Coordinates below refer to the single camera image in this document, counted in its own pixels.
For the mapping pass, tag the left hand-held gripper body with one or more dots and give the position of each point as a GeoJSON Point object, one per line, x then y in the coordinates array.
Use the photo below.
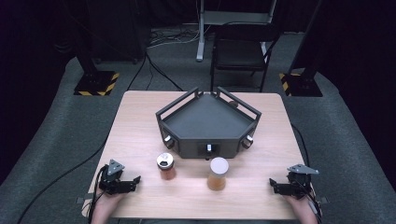
{"type": "Point", "coordinates": [113, 183]}

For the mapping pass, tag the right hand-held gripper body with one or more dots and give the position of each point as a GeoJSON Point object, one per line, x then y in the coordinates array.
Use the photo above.
{"type": "Point", "coordinates": [297, 185]}

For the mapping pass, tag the silver lid spice jar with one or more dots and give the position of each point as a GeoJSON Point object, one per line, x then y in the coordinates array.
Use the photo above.
{"type": "Point", "coordinates": [166, 169]}

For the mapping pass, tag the white lid spice jar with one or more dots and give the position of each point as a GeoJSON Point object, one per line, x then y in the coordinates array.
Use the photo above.
{"type": "Point", "coordinates": [217, 177]}

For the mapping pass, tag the black corner rack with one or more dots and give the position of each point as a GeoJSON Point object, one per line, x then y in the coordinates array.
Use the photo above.
{"type": "Point", "coordinates": [207, 119]}

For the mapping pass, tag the person's right hand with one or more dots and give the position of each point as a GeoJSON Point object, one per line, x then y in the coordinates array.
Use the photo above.
{"type": "Point", "coordinates": [305, 210]}

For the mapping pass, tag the person's left hand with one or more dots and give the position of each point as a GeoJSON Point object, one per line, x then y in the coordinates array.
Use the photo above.
{"type": "Point", "coordinates": [104, 208]}

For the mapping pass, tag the grey tape piece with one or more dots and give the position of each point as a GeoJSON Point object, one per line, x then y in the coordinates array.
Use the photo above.
{"type": "Point", "coordinates": [323, 200]}
{"type": "Point", "coordinates": [82, 199]}

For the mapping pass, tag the small brown round object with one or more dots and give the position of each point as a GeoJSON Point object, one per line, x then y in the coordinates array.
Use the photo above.
{"type": "Point", "coordinates": [233, 104]}

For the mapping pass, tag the black stand with striped base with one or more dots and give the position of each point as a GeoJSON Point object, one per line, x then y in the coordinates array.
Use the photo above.
{"type": "Point", "coordinates": [300, 84]}
{"type": "Point", "coordinates": [95, 82]}

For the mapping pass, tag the black folding chair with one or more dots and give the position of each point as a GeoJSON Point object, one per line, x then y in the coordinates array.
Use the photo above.
{"type": "Point", "coordinates": [239, 53]}

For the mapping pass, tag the grey metal stand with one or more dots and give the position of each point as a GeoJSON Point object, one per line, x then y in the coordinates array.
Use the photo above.
{"type": "Point", "coordinates": [200, 37]}

